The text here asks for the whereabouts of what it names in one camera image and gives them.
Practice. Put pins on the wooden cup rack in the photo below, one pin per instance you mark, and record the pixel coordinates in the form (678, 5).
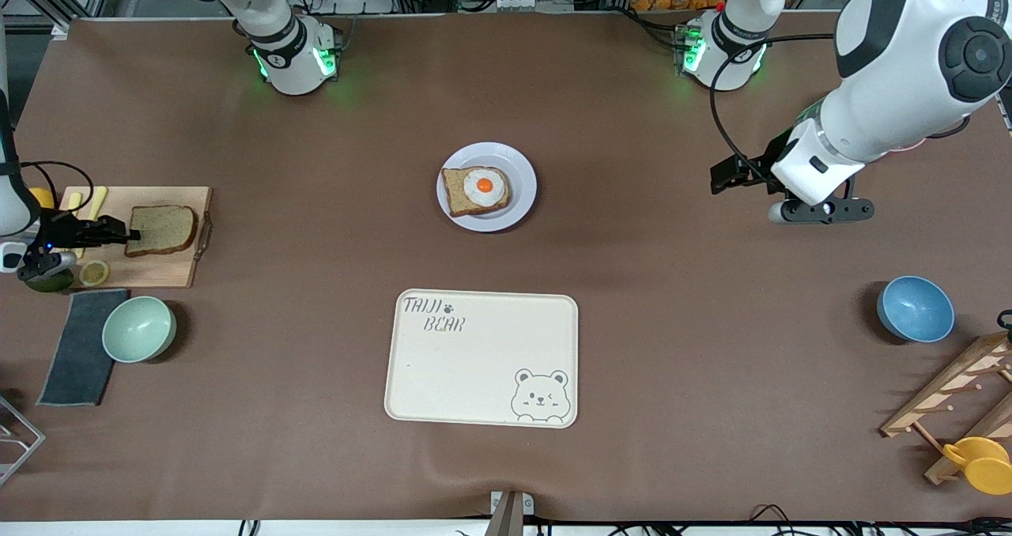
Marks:
(949, 386)

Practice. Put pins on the plain brown bread slice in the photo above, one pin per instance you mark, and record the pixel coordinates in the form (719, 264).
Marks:
(166, 230)

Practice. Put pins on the yellow plastic fork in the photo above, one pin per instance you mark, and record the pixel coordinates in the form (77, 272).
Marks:
(73, 201)

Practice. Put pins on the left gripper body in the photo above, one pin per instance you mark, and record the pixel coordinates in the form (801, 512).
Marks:
(765, 164)

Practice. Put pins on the yellow lemon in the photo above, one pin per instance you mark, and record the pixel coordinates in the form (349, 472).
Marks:
(43, 198)

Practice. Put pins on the long white power strip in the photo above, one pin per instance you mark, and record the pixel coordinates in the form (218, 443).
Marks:
(514, 3)

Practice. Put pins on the wooden cutting board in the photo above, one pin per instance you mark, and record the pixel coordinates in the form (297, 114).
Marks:
(158, 271)

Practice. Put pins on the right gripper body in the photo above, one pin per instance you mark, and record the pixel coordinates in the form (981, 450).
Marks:
(65, 228)

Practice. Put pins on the white round plate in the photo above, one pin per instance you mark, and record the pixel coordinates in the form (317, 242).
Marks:
(518, 204)

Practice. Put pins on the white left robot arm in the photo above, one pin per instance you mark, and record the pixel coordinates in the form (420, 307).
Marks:
(893, 62)

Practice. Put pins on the pale green bowl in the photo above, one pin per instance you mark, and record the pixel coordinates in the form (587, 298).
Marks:
(138, 329)

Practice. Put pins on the lemon slice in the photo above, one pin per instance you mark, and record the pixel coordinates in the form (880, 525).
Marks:
(94, 273)

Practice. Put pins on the cream tray with bear print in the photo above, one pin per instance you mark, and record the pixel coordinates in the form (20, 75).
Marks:
(474, 370)

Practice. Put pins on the yellow cup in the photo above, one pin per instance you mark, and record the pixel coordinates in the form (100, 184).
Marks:
(984, 466)

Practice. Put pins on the yellow plastic knife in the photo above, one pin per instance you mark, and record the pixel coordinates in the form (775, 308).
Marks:
(98, 198)

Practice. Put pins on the green avocado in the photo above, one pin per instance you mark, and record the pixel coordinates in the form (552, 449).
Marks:
(49, 284)

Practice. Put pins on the metal bracket mount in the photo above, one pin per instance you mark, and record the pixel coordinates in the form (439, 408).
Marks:
(510, 512)

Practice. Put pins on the dark grey cloth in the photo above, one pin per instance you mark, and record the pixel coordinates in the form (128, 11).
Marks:
(79, 354)

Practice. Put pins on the blue bowl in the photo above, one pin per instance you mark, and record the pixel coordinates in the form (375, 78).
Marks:
(917, 308)

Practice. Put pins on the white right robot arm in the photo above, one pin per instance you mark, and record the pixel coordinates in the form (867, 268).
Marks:
(292, 54)

